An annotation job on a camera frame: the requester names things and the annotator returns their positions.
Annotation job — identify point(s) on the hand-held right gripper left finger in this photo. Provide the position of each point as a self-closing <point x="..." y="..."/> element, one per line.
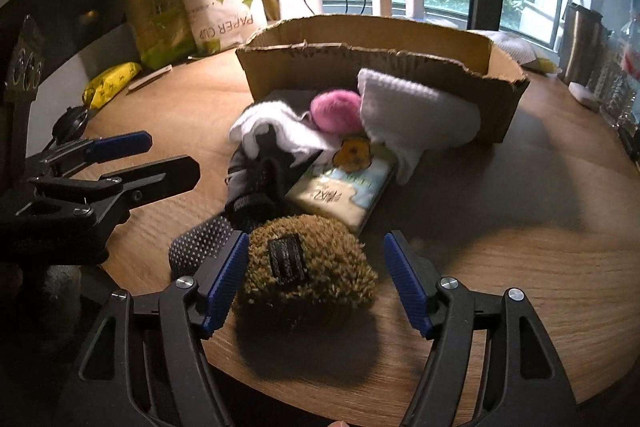
<point x="222" y="287"/>

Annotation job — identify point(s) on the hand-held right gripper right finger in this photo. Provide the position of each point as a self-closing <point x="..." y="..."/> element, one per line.
<point x="407" y="287"/>

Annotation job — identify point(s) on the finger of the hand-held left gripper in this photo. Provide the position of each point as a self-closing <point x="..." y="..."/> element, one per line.
<point x="120" y="143"/>
<point x="160" y="174"/>

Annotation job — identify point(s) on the brown fuzzy plush pouch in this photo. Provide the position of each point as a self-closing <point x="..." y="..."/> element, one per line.
<point x="335" y="267"/>

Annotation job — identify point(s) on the black dotted grip glove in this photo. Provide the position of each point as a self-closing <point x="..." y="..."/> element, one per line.
<point x="250" y="192"/>

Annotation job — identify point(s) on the yellow-green small box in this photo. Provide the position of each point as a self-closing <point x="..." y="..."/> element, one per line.
<point x="340" y="194"/>

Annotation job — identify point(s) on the white knit glove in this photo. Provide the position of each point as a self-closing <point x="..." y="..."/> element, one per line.
<point x="280" y="122"/>

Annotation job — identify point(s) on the white fleece cloth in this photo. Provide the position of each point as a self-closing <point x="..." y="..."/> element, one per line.
<point x="410" y="107"/>

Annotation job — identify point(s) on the brown cardboard box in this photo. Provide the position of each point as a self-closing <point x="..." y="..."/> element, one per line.
<point x="310" y="67"/>

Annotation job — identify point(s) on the yellow snack packet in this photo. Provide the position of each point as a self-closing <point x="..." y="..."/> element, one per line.
<point x="112" y="79"/>

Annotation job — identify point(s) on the wooden stick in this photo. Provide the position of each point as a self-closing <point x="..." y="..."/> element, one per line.
<point x="150" y="78"/>

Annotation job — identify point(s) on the green paper cup pack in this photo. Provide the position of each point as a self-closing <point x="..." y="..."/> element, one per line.
<point x="150" y="17"/>

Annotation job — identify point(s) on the pale yellow wrapper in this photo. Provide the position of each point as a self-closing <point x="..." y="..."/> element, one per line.
<point x="542" y="65"/>

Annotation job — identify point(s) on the white earbud case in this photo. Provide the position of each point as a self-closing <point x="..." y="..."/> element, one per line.
<point x="584" y="96"/>

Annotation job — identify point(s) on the white folded cloth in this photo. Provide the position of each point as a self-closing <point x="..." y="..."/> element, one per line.
<point x="510" y="47"/>

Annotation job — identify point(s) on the steel tumbler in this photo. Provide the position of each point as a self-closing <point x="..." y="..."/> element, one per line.
<point x="582" y="42"/>

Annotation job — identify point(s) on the clear plastic bottle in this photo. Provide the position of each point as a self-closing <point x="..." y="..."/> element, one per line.
<point x="625" y="72"/>

